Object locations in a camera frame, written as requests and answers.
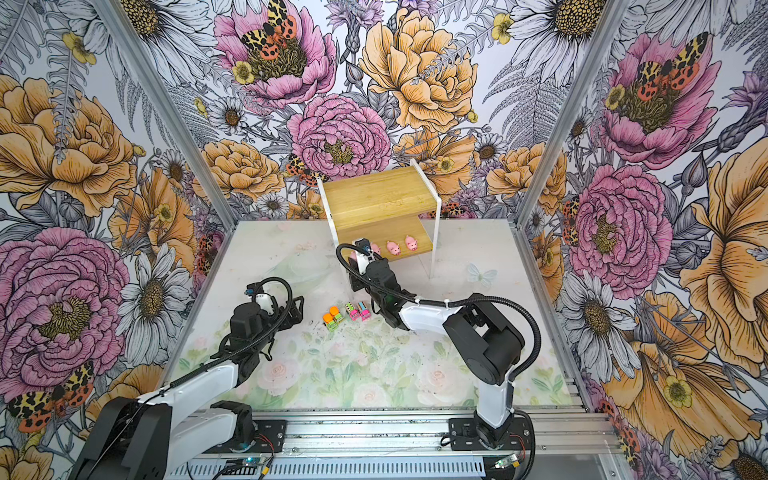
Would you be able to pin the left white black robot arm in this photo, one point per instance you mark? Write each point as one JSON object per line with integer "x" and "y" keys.
{"x": 157, "y": 432}

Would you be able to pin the green circuit board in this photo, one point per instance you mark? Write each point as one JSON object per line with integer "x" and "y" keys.
{"x": 249, "y": 465}
{"x": 509, "y": 461}

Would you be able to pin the orange green toy car upper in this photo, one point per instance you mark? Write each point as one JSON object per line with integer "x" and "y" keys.
{"x": 336, "y": 313}

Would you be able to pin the orange green toy car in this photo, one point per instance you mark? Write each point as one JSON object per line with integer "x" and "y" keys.
{"x": 336, "y": 313}
{"x": 330, "y": 322}

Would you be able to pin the orange green toy car lower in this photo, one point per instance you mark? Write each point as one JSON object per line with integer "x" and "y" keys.
{"x": 330, "y": 322}

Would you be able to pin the aluminium front rail frame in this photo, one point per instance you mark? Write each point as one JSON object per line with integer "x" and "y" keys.
{"x": 570, "y": 443}

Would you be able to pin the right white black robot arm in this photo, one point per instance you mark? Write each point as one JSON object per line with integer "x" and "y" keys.
{"x": 496, "y": 338}

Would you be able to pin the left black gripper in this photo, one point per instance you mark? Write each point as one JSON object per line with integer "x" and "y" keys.
{"x": 297, "y": 315}

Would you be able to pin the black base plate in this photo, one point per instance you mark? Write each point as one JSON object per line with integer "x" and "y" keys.
{"x": 473, "y": 434}
{"x": 264, "y": 436}

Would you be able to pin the green circuit board right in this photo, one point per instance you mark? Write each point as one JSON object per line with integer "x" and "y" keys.
{"x": 509, "y": 461}

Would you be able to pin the pink green striped toy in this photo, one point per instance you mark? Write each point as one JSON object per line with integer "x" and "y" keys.
{"x": 352, "y": 311}

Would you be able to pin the green circuit board left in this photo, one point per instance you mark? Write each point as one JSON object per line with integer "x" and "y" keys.
{"x": 249, "y": 465}

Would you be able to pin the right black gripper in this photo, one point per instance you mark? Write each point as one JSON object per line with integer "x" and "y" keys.
{"x": 355, "y": 274}

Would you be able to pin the pink teal striped toy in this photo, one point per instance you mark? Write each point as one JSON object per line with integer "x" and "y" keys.
{"x": 364, "y": 311}

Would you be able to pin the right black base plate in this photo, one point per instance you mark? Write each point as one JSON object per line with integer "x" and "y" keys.
{"x": 473, "y": 434}

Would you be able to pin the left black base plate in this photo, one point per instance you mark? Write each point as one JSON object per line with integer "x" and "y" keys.
{"x": 264, "y": 436}

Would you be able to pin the wooden two-tier white-frame shelf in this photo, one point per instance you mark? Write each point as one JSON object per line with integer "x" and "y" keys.
{"x": 386, "y": 206}

